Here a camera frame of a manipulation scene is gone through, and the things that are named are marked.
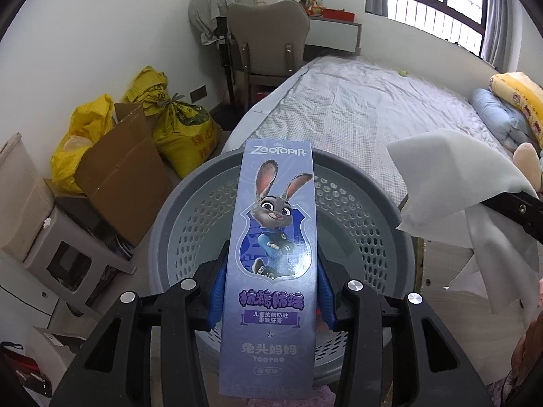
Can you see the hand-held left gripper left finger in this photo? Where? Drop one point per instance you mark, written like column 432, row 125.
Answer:
column 216, row 288

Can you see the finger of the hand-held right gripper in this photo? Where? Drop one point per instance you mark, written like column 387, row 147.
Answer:
column 521, row 214

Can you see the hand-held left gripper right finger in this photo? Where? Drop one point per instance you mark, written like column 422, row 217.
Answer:
column 324, row 292

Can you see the purple toothpaste box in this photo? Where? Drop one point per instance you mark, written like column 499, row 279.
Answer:
column 271, row 326

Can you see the grey plastic basket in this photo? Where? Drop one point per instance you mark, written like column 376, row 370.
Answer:
column 191, row 220

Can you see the white cloth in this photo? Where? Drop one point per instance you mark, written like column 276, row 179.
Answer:
column 449, row 169

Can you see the person's right forearm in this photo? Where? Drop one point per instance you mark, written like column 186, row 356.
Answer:
column 528, row 352

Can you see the blue pillow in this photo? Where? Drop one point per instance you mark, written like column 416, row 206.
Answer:
column 492, row 110

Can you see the yellow patterned pillow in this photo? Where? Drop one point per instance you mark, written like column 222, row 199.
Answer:
column 517, row 89

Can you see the brown cardboard box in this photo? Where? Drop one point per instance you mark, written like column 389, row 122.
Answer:
column 123, row 178

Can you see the tied yellow woven sack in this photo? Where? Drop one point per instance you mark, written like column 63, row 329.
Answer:
column 186, row 135

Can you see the grey plastic stool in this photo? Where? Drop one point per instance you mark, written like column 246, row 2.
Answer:
column 55, row 237

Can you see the small white box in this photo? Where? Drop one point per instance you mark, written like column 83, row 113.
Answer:
column 51, row 347

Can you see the bed with lilac sheet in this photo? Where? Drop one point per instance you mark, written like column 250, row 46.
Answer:
column 360, row 101

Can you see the red and black bag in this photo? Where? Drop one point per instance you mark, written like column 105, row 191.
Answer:
column 21, row 369

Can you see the yellow plastic bag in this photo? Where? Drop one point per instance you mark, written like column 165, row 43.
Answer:
column 146, row 89
column 87, row 118

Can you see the white storage box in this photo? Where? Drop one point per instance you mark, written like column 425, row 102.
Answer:
column 21, row 203

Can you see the window with bars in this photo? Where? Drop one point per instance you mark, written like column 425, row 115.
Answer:
column 437, row 0

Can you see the grey and white desk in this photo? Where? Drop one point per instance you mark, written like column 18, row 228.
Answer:
column 335, row 36

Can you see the beige chair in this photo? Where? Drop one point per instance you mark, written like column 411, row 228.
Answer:
column 267, row 34

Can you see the red box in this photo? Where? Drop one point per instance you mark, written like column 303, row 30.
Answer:
column 339, row 15

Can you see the grey cloth on chair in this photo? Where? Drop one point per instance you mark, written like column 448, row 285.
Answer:
column 212, row 4

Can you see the printed picture box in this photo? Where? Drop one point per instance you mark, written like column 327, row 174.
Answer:
column 313, row 5

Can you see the dark wall socket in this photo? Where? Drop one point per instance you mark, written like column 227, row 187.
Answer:
column 198, row 93

